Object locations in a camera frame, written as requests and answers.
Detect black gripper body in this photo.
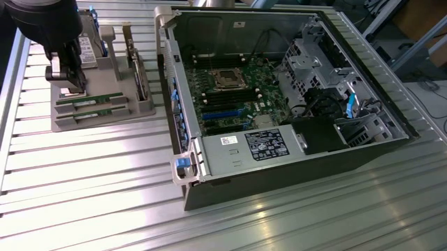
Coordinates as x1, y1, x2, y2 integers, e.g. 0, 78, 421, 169
3, 0, 86, 57

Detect green RAM stick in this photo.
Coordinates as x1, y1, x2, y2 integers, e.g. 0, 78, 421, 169
55, 92, 125, 106
55, 107, 125, 121

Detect black RAM slot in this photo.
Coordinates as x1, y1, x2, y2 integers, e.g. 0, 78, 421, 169
195, 63, 253, 71
193, 53, 250, 60
205, 94, 262, 102
205, 91, 261, 99
195, 60, 251, 67
194, 56, 251, 64
203, 88, 259, 96
206, 97, 263, 106

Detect hard disk with blue rails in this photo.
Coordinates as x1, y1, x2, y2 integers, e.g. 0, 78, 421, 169
76, 8, 110, 70

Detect grey parts rack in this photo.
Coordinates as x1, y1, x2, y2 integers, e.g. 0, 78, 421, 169
51, 26, 158, 133

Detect CPU socket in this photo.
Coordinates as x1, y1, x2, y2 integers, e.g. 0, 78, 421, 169
207, 67, 246, 92

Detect black expansion slot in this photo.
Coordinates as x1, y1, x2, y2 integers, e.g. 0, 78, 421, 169
202, 104, 246, 113
206, 124, 247, 134

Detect blue expansion slot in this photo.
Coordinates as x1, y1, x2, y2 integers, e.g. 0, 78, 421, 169
203, 110, 243, 120

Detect green motherboard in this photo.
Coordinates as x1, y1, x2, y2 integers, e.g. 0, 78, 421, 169
183, 52, 291, 137

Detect grey power supply unit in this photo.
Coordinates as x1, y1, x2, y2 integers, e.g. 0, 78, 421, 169
201, 124, 309, 176

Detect silver chipset heatsink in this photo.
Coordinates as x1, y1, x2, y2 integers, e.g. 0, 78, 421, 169
254, 115, 278, 129

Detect metal disk bay cage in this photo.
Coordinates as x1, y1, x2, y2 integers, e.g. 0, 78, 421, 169
278, 20, 354, 106

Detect black open PC case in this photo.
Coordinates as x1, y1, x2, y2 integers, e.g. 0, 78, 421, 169
154, 5, 421, 211

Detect black plastic air shroud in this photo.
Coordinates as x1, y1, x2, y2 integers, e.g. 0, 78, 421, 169
291, 116, 350, 156

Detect blue disk bay lever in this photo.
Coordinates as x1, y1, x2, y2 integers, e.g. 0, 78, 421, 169
345, 92, 358, 119

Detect brown cardboard box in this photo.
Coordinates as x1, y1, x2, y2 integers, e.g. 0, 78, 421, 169
391, 0, 447, 42

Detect graphics card with metal bracket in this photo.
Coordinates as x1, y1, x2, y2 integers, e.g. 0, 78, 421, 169
122, 22, 150, 102

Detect black wire loop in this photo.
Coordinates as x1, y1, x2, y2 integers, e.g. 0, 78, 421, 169
251, 28, 291, 57

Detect black wire bundle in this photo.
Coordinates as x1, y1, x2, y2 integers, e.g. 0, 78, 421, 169
302, 87, 350, 117

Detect blue metal frame desk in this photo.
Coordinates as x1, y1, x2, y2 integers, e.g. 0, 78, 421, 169
362, 0, 447, 81

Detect black floor cables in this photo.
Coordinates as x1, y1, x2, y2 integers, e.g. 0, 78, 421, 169
417, 77, 443, 93

